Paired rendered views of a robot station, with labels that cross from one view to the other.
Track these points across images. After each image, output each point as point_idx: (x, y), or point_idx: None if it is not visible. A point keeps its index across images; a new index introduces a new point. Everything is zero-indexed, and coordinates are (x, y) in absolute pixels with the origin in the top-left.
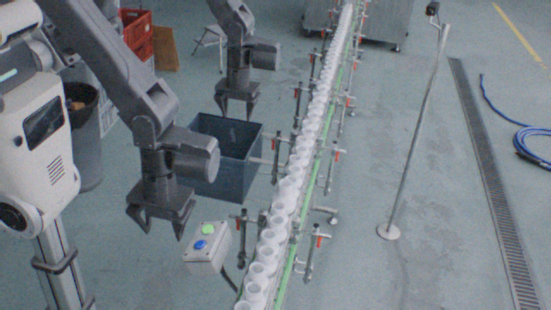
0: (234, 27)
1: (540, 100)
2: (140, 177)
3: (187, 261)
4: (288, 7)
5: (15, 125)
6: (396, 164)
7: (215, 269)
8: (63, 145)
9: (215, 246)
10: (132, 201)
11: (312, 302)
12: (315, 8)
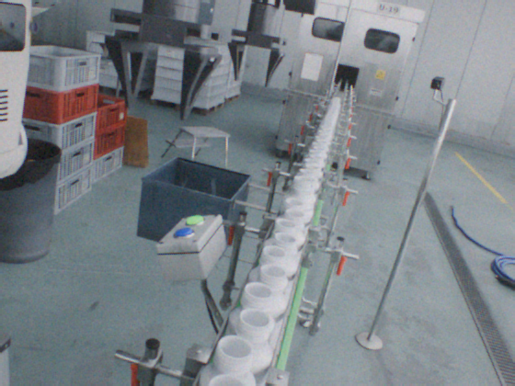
0: None
1: (511, 234)
2: (92, 256)
3: (162, 253)
4: (260, 131)
5: None
6: (372, 276)
7: (202, 268)
8: (14, 78)
9: (206, 236)
10: (121, 11)
11: None
12: (290, 128)
